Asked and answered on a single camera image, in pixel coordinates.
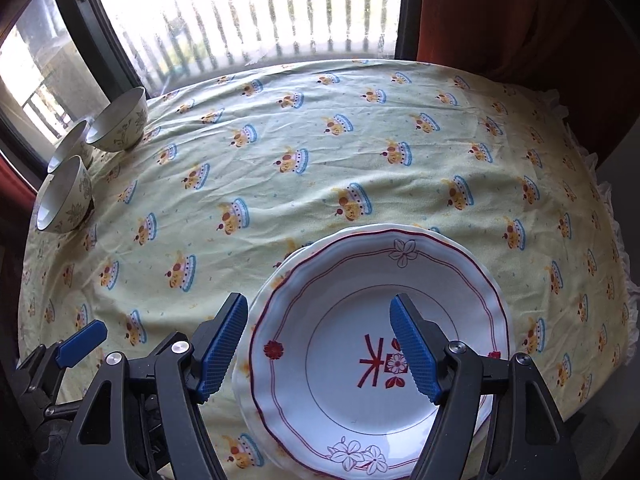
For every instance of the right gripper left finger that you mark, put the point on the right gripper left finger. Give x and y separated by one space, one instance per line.
186 375

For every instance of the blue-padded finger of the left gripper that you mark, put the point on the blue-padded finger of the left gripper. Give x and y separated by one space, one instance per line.
80 342

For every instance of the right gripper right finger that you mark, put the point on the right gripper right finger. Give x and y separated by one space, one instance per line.
450 374

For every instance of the beaded yellow-flower plate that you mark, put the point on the beaded yellow-flower plate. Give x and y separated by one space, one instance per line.
240 384

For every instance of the red-pattern white plate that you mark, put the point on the red-pattern white plate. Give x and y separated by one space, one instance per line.
360 354

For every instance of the floral bowl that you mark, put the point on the floral bowl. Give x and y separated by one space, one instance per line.
120 125
74 143
66 199

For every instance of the red curtain left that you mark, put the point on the red curtain left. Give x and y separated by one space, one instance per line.
16 195

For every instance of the red curtain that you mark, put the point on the red curtain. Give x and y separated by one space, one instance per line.
16 195
508 40

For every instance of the yellow patterned tablecloth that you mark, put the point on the yellow patterned tablecloth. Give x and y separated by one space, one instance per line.
234 175

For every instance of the balcony railing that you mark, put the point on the balcony railing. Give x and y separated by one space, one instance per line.
260 30

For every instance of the red curtain right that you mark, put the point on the red curtain right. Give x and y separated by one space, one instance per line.
508 40

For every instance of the black window frame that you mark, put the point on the black window frame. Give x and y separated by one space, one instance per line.
100 35

